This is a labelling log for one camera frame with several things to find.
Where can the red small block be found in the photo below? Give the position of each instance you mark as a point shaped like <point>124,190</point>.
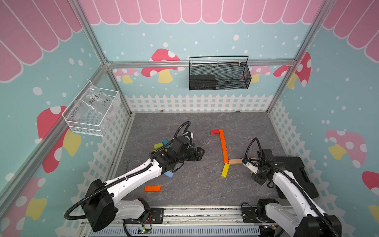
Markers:
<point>214,132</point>

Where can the black wire basket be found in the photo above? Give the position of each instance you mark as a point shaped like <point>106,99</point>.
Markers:
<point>232,72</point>

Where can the light blue short block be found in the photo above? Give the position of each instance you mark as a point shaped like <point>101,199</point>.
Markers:
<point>169,174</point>

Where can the black box in basket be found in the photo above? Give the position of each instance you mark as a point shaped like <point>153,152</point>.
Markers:
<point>202,82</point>

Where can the clear plastic bag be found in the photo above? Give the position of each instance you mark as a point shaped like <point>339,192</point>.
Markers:
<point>95,101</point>

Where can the teal block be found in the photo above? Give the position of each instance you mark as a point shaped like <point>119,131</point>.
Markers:
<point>165,141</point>

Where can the green block upper left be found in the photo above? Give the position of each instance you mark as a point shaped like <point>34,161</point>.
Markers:
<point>158,145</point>

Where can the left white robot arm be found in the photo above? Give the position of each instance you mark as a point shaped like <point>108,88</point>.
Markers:
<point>103,202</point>

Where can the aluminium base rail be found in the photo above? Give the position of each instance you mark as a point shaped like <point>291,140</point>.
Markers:
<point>195,221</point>

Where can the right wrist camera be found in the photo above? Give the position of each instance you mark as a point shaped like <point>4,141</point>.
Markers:
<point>254,165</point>

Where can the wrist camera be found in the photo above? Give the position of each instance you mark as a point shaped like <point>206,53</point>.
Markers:
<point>183,142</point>
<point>254,165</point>

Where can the orange block short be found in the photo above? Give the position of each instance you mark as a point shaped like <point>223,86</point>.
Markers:
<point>225,156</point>

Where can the natural wood block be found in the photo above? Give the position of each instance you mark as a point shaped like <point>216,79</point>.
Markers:
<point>235,161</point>

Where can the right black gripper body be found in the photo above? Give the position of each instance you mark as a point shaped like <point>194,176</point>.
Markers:
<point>258,177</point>

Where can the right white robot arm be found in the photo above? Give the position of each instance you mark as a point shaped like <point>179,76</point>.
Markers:
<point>309,219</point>

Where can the orange block front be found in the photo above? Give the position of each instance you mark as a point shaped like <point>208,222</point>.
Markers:
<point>152,189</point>

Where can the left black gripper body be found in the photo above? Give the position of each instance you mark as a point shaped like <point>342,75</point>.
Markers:
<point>189,155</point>

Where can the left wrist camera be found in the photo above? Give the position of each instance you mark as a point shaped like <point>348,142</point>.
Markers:
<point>183,142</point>

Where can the yellow long block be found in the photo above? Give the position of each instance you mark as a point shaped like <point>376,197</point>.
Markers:
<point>225,170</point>

